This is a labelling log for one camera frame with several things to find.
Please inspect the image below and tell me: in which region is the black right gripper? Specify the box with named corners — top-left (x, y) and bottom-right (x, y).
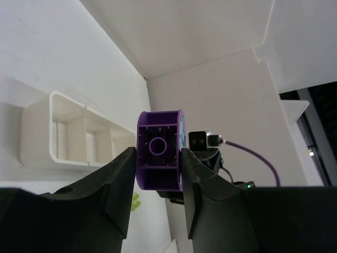
top-left (157, 150), bottom-right (255, 205)

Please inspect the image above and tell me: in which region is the white divided sorting tray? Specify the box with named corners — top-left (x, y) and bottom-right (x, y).
top-left (20, 91), bottom-right (136, 172)

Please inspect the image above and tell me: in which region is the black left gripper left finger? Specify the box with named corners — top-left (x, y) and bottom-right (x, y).
top-left (1, 147), bottom-right (136, 252)

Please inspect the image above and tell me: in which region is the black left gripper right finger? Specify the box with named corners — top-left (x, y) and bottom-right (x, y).
top-left (181, 149), bottom-right (336, 252)

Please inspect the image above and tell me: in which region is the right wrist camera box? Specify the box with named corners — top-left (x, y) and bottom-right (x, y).
top-left (189, 131), bottom-right (224, 152)

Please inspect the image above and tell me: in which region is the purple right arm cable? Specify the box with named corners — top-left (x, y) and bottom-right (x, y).
top-left (223, 140), bottom-right (281, 188)

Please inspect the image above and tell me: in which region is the purple round lego piece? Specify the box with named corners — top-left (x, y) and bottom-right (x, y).
top-left (136, 110), bottom-right (187, 191)

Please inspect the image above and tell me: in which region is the green sloped lego brick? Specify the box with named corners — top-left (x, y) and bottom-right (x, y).
top-left (131, 192), bottom-right (141, 211)

